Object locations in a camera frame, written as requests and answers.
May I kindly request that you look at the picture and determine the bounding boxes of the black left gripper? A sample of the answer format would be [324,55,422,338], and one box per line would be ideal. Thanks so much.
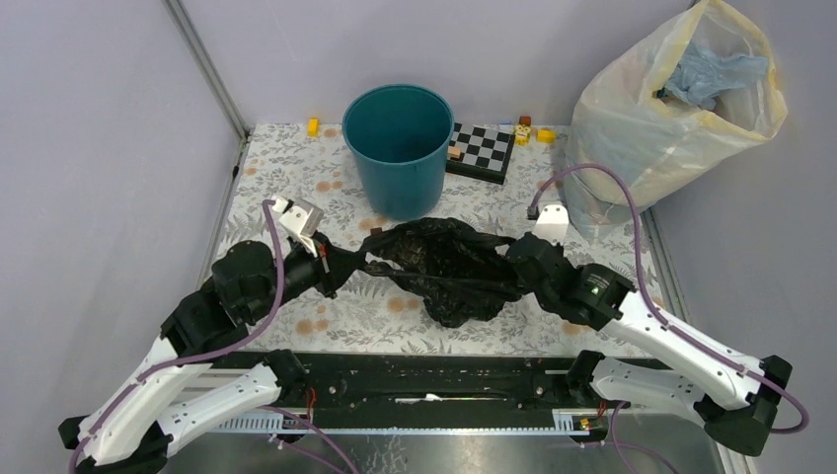
[249,230,369,322]

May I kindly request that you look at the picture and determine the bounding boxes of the black trash bag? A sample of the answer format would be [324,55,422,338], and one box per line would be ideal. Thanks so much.
[359,217,530,328]

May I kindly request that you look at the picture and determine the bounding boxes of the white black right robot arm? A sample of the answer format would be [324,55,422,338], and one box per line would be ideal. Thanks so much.
[506,233,793,457]

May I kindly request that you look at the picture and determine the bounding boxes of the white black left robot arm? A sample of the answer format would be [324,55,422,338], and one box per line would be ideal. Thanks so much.
[58,233,366,473]

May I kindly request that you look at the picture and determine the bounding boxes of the teal plastic trash bin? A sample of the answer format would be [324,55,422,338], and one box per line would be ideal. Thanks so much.
[342,84,454,221]

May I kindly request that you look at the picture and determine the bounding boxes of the floral patterned table mat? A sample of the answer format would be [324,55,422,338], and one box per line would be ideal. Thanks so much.
[218,123,641,357]

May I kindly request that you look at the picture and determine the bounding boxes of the black white checkerboard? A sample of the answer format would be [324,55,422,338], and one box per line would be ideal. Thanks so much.
[446,122,514,185]

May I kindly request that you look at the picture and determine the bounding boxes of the yellow block near bag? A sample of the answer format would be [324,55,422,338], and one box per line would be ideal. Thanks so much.
[536,128,557,143]

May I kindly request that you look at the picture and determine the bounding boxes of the yellow owl toy block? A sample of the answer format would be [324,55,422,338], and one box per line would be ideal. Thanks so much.
[514,123,531,146]

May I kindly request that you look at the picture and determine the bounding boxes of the yellow block far left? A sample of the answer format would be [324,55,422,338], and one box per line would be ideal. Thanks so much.
[307,118,320,137]

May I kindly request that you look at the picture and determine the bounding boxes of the large translucent plastic bag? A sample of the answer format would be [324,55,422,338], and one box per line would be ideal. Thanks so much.
[564,1,788,240]

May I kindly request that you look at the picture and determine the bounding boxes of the blue crumpled plastic sheet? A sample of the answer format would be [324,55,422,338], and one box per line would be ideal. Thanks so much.
[654,43,769,110]

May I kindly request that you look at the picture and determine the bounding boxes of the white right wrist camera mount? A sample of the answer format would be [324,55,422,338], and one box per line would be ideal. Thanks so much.
[527,201,571,245]

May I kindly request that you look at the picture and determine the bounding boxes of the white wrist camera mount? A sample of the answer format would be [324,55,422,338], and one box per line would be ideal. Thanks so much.
[527,201,571,245]
[272,196,324,257]

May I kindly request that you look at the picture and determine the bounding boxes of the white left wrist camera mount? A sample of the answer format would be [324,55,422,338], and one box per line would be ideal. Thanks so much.
[272,196,324,257]

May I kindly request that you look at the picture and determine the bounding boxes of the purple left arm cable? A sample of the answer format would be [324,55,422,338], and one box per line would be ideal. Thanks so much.
[68,198,361,474]

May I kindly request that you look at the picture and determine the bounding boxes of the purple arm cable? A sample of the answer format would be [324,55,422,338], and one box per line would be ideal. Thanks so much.
[526,163,810,474]
[68,198,361,474]

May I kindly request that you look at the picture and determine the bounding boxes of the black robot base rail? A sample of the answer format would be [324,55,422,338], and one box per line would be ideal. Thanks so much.
[208,352,603,432]

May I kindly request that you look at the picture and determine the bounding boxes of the grey slotted cable duct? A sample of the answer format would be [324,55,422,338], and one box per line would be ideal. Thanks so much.
[208,409,590,436]

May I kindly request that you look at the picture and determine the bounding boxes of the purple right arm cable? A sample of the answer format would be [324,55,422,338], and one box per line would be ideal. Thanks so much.
[526,163,810,474]

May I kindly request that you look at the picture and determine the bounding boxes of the aluminium frame post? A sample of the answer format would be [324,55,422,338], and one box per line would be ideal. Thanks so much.
[162,0,250,141]

